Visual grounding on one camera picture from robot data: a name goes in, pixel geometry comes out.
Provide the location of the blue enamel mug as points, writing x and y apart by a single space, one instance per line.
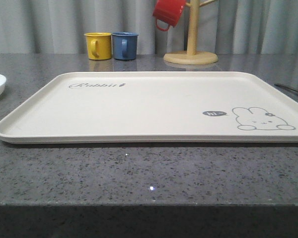
124 45

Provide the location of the wooden mug tree stand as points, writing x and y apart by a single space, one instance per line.
192 56

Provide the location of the yellow enamel mug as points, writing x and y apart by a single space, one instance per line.
99 46

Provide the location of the grey pleated curtain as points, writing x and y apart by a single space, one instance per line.
225 26

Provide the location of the cream rabbit print tray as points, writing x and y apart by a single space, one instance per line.
104 107

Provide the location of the red enamel mug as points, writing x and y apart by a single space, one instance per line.
169 12

